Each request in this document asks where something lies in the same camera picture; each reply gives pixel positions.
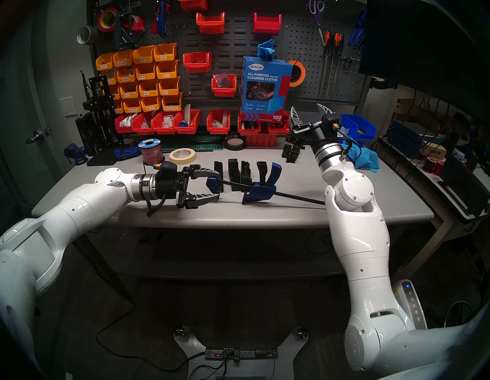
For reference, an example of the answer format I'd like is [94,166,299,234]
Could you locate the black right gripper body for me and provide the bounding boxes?
[304,121,342,153]

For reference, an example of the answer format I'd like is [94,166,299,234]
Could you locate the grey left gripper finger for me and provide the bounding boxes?
[176,191,221,210]
[183,165,222,180]

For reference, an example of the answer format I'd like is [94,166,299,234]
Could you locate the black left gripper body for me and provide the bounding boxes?
[155,173,185,204]

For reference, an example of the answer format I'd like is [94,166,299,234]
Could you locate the blue black bar clamp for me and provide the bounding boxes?
[206,162,327,205]

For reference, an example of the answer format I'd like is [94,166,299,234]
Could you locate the dark metal C-clamp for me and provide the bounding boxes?
[115,0,143,50]

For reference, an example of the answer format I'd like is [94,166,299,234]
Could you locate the beige masking tape roll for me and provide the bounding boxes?
[169,147,196,165]

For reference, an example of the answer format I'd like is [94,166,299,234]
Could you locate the green cutting mat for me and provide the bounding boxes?
[161,134,223,152]

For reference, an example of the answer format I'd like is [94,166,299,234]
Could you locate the blue cleaning cloths box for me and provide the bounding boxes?
[240,56,293,122]

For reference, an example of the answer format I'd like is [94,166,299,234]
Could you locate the stacked red storage bins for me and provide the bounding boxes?
[245,132,278,148]

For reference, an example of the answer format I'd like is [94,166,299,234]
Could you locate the orange tape roll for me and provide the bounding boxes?
[288,59,307,87]

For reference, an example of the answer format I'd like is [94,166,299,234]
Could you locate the blue plastic storage bin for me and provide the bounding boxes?
[341,113,376,140]

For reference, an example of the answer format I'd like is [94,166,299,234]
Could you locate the blue microfiber cloth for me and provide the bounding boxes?
[339,136,380,173]

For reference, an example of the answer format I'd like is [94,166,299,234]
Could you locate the orange black screwdriver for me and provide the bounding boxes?
[323,31,333,98]
[333,32,344,96]

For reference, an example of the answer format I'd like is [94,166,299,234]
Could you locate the blue cloth in box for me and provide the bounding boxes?
[257,38,276,60]

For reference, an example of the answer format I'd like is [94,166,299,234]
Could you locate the dark blue crate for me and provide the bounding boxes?
[389,121,427,148]

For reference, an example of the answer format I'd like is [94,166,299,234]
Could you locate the small blue vise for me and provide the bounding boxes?
[63,142,89,165]

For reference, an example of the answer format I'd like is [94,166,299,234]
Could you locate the black metal press stand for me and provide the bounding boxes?
[75,71,115,166]

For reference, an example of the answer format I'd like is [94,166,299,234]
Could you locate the small cardboard box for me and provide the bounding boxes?
[420,142,448,159]

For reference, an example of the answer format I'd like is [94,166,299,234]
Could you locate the black monitor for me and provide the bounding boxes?
[358,0,490,123]

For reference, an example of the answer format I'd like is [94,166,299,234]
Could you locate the black equipment case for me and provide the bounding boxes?
[438,153,490,224]

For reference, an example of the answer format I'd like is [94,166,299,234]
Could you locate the beige side desk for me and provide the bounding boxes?
[379,84,490,284]

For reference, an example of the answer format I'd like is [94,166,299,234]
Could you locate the black power strip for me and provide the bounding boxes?
[205,347,279,360]

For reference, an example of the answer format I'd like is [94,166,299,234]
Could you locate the red yellow tape roll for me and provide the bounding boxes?
[96,7,119,33]

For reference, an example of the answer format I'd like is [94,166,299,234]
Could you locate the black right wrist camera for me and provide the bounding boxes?
[321,114,342,134]

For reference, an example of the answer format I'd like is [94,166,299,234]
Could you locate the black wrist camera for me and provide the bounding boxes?
[158,161,178,180]
[321,114,342,134]

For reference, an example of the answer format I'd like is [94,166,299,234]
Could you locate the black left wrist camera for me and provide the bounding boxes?
[158,161,178,180]

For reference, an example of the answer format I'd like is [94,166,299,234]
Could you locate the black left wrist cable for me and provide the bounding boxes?
[147,195,166,218]

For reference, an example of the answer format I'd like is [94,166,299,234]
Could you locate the black braided right wrist cable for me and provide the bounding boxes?
[302,136,362,161]

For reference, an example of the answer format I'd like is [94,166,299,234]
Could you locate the red wire spool blue label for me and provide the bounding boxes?
[138,139,165,165]

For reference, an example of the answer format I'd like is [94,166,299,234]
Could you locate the blue handled pliers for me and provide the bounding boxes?
[348,11,366,49]

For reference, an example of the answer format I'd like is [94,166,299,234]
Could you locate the grey pegboard wall panel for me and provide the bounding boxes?
[90,0,372,111]

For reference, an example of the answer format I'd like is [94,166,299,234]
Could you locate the purple handled scissors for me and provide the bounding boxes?
[306,0,326,21]

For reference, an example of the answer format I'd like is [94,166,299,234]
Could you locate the small red wire spool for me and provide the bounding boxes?
[423,157,446,176]

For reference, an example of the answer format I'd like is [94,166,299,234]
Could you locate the silver door handle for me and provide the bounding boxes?
[26,128,51,145]

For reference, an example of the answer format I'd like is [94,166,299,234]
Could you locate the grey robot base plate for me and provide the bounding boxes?
[174,326,309,380]

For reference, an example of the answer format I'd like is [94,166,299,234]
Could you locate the blue handled wire stripper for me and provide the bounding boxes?
[151,0,171,37]

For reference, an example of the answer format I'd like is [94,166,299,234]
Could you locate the black floor cable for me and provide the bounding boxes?
[95,230,207,374]

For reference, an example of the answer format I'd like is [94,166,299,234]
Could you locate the grey duct tape roll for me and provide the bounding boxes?
[76,25,96,46]

